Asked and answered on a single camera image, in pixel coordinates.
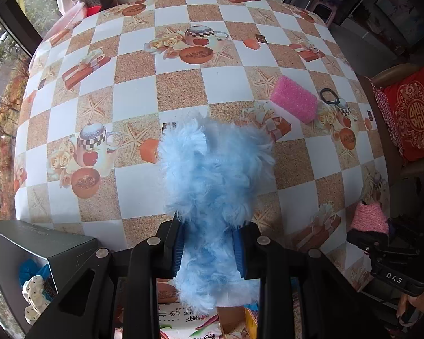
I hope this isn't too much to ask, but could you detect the clear plastic container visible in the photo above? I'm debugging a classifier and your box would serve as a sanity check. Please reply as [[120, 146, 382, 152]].
[[28, 2, 85, 75]]

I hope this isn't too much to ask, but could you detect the black hair tie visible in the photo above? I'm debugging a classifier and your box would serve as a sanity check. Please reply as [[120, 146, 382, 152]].
[[319, 88, 340, 106]]

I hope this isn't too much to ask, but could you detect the light blue fluffy scrunchie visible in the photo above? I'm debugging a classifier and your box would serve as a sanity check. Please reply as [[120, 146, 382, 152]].
[[157, 111, 278, 313]]

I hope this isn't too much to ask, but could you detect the white polka dot scrunchie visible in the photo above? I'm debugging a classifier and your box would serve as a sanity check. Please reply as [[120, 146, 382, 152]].
[[22, 275, 52, 325]]

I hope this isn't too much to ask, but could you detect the checkered printed tablecloth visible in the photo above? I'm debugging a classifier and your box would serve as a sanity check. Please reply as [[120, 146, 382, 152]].
[[12, 0, 391, 290]]

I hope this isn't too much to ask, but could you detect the dark grey box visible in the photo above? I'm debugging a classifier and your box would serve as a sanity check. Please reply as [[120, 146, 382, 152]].
[[0, 219, 99, 333]]

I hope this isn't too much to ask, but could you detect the framed picture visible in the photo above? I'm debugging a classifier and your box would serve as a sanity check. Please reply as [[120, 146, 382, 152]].
[[375, 0, 424, 43]]

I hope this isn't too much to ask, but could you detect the pink plastic stool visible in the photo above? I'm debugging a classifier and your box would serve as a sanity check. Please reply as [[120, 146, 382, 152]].
[[311, 2, 338, 27]]

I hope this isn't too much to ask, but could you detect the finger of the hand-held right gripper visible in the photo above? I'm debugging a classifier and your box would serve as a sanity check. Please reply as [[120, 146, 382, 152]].
[[346, 229, 389, 255]]

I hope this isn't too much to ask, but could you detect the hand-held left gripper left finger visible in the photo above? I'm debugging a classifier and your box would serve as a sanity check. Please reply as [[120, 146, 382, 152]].
[[26, 219, 184, 339]]

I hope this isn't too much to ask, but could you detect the brown wooden chair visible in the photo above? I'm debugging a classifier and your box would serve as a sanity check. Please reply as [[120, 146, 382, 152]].
[[358, 63, 424, 177]]

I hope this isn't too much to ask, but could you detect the dark pink knit glove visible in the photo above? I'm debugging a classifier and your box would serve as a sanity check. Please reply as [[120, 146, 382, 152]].
[[350, 201, 396, 235]]

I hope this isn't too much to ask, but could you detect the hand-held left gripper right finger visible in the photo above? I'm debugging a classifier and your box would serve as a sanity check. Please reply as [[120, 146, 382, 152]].
[[233, 221, 375, 339]]

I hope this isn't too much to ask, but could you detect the printed food packet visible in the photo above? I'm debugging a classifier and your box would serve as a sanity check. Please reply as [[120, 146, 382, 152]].
[[115, 279, 262, 339]]

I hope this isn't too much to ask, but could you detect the red embroidered cushion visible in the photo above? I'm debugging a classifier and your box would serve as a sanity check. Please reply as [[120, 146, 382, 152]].
[[387, 64, 424, 163]]

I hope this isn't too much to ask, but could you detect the person's right hand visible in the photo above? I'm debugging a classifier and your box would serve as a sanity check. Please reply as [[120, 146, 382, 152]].
[[396, 290, 424, 329]]

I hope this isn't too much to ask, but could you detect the large pink sponge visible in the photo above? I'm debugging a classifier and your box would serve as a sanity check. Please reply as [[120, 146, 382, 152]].
[[270, 75, 319, 125]]

